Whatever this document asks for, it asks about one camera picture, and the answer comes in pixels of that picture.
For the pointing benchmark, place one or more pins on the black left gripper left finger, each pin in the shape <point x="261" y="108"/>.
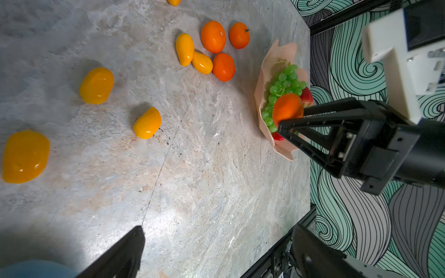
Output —
<point x="123" y="260"/>

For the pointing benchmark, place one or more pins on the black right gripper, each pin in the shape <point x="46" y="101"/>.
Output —
<point x="372" y="143"/>

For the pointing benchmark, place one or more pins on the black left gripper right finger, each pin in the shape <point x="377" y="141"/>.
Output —
<point x="314" y="259"/>

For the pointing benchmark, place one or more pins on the red strawberry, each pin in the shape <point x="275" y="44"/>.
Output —
<point x="277" y="137"/>
<point x="307" y="97"/>

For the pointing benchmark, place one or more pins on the orange tangerine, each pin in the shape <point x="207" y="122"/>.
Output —
<point x="239" y="35"/>
<point x="223" y="67"/>
<point x="287" y="107"/>
<point x="213" y="37"/>

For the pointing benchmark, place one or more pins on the green grape bunch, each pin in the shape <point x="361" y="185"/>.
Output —
<point x="285" y="82"/>

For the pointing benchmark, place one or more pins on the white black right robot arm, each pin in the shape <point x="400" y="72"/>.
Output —
<point x="425" y="164"/>

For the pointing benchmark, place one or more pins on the pink scalloped fruit bowl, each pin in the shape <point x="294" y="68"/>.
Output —
<point x="275" y="61"/>

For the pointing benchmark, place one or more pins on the boy doll plush toy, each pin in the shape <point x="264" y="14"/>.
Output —
<point x="37" y="269"/>

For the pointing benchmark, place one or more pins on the small yellow kumquat lower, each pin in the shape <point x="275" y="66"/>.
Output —
<point x="148" y="124"/>

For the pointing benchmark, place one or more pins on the small yellow kumquat bottom left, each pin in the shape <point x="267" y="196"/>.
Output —
<point x="26" y="156"/>

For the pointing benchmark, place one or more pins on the small yellow kumquat beside centre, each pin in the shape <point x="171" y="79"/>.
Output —
<point x="202" y="63"/>

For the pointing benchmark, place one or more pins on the small yellow kumquat middle left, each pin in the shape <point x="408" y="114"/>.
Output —
<point x="97" y="86"/>

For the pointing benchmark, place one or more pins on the small yellow kumquat top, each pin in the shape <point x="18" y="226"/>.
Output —
<point x="174" y="2"/>

